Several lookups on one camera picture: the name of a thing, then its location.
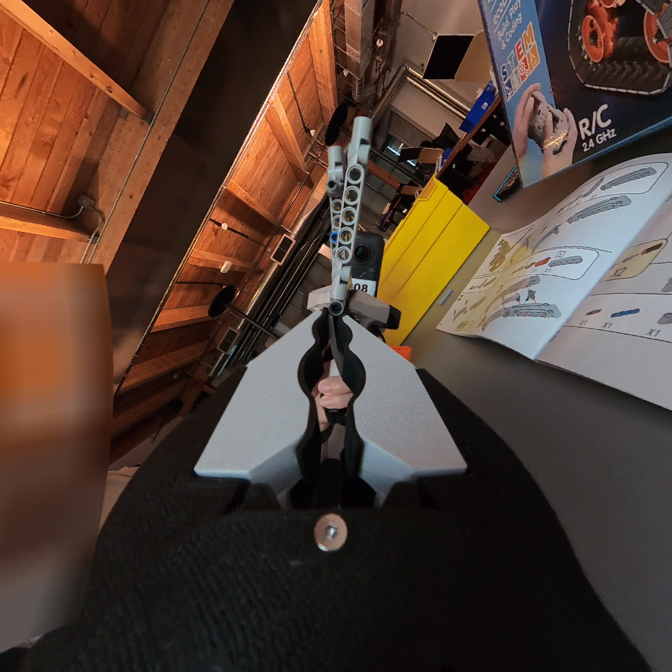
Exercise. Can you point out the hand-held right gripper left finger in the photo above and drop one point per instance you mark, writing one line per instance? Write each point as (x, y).
(252, 414)

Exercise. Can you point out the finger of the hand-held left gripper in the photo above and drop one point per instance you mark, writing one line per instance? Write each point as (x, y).
(372, 309)
(320, 296)

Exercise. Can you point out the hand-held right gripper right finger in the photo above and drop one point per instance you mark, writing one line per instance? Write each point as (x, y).
(409, 414)

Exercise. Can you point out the grey toy beam arm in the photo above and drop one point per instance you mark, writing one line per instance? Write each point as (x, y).
(349, 220)

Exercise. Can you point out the grey toy frame assembly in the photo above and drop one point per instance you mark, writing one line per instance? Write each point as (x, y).
(336, 168)

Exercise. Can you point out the grey desk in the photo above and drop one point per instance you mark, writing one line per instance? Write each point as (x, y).
(525, 420)

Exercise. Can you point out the person's left hand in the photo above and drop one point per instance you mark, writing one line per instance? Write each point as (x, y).
(333, 393)

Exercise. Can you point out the white ceiling vent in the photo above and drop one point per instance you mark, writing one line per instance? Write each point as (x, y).
(227, 341)
(282, 249)

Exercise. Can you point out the yellow plastic bin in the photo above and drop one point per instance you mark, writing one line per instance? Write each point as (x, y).
(430, 246)

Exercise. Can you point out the small flat blue box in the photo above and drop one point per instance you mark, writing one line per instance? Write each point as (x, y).
(509, 183)

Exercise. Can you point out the blue plastic tray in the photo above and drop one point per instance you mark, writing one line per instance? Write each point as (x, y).
(483, 102)

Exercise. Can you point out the white instruction booklet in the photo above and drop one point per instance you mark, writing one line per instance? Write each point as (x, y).
(577, 294)

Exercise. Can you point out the beige board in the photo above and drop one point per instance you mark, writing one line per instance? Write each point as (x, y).
(477, 57)

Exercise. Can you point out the grey junction box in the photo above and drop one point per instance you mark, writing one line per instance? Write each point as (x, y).
(86, 202)

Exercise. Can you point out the large blue toy box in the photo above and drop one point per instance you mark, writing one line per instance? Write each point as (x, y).
(603, 78)

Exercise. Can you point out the black wall panel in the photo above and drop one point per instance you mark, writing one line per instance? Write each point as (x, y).
(446, 55)

